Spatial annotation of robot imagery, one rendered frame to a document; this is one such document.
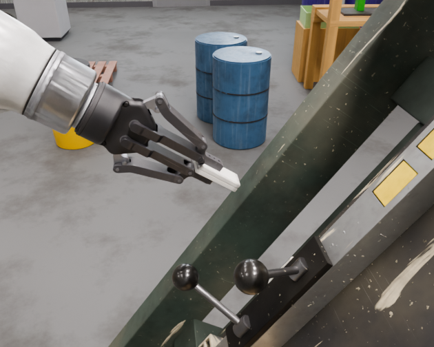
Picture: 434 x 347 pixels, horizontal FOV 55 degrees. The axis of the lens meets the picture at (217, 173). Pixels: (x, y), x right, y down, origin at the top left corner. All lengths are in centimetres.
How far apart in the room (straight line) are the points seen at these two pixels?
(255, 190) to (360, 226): 26
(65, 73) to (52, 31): 735
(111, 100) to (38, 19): 737
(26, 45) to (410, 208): 46
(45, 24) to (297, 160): 731
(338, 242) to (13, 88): 41
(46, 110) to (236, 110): 321
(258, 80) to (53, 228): 200
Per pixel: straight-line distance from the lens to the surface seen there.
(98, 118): 52
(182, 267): 58
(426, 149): 50
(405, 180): 50
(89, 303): 254
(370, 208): 51
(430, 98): 66
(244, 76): 356
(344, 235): 52
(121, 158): 58
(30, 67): 51
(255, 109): 371
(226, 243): 78
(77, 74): 52
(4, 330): 258
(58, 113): 52
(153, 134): 55
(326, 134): 70
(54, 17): 779
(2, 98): 52
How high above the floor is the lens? 186
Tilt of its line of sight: 32 degrees down
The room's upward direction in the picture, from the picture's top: straight up
